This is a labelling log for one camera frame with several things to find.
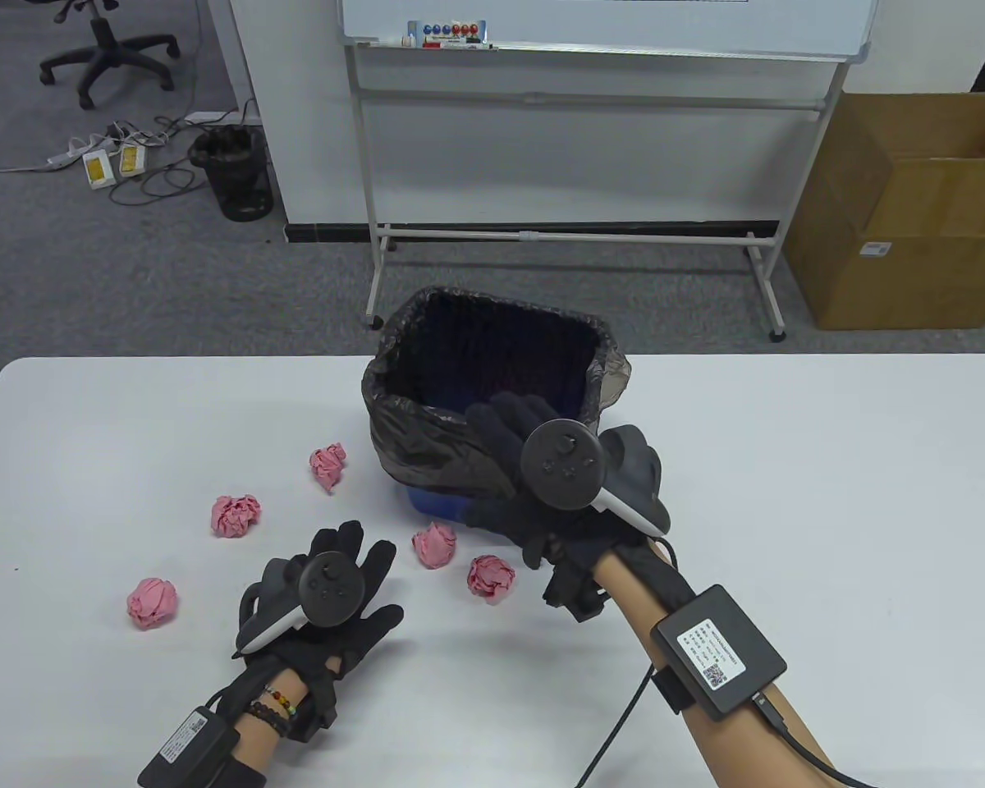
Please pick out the brown cardboard box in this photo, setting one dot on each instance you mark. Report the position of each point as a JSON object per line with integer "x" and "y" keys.
{"x": 911, "y": 279}

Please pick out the pink paper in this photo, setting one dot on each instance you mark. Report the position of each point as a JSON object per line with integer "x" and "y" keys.
{"x": 435, "y": 546}
{"x": 327, "y": 466}
{"x": 235, "y": 515}
{"x": 490, "y": 577}
{"x": 152, "y": 602}

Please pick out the grey white hand controller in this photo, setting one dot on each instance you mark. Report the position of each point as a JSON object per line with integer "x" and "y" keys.
{"x": 562, "y": 464}
{"x": 332, "y": 587}

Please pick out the grey white right hand controller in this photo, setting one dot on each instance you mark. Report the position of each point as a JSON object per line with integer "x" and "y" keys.
{"x": 562, "y": 464}

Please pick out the strip of round magnets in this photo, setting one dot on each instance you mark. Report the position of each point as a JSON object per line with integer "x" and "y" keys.
{"x": 447, "y": 31}

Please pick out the office chair base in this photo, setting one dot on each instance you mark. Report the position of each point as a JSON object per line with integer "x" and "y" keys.
{"x": 98, "y": 49}

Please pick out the grey white left hand controller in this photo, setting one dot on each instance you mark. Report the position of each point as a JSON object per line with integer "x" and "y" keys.
{"x": 332, "y": 587}

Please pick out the blue recycling bin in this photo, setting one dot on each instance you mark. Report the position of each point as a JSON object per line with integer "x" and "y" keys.
{"x": 435, "y": 502}

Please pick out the person's left hand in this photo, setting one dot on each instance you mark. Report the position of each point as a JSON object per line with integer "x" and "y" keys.
{"x": 380, "y": 566}

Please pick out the white power strip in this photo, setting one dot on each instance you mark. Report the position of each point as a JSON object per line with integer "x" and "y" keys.
{"x": 66, "y": 156}

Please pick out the black mesh wastebasket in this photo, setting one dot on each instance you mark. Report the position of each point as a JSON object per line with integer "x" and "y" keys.
{"x": 238, "y": 185}

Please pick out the black left wrist sensor box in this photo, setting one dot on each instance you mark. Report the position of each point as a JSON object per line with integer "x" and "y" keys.
{"x": 185, "y": 743}

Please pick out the white rolling whiteboard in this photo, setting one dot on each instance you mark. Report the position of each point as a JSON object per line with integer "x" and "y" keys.
{"x": 591, "y": 20}

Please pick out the black right wrist sensor box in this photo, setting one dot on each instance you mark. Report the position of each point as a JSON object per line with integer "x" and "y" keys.
{"x": 718, "y": 648}

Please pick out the white marker with black cap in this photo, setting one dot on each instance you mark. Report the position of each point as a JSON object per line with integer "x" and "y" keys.
{"x": 469, "y": 47}

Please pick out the black plastic bin liner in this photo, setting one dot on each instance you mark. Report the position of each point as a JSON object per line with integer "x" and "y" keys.
{"x": 427, "y": 443}

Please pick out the white yellow charger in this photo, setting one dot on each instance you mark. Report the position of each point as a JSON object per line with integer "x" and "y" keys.
{"x": 97, "y": 170}
{"x": 133, "y": 160}

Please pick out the person's right forearm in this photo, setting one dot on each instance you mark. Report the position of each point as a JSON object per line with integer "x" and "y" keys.
{"x": 628, "y": 595}

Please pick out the person's right hand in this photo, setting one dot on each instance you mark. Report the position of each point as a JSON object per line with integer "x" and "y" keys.
{"x": 501, "y": 435}

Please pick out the black wrist sensor box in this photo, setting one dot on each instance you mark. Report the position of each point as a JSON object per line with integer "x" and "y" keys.
{"x": 185, "y": 743}
{"x": 718, "y": 648}

